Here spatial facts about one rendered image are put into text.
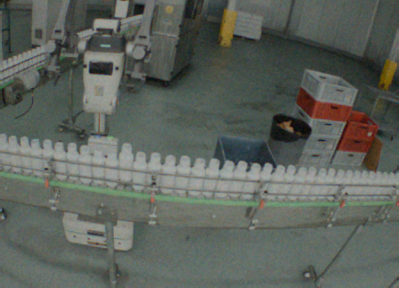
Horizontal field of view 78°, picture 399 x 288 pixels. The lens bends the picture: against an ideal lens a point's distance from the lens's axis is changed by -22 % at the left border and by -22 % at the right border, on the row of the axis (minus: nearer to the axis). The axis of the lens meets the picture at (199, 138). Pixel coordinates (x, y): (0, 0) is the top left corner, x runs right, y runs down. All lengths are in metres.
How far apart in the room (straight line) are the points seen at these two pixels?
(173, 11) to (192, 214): 3.72
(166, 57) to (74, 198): 3.74
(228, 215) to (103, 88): 0.96
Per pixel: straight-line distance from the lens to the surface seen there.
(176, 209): 1.33
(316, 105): 3.40
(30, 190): 1.43
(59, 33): 1.58
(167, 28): 4.74
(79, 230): 2.18
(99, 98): 1.79
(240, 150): 1.98
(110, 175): 1.26
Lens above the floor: 1.86
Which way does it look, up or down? 30 degrees down
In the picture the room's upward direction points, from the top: 12 degrees clockwise
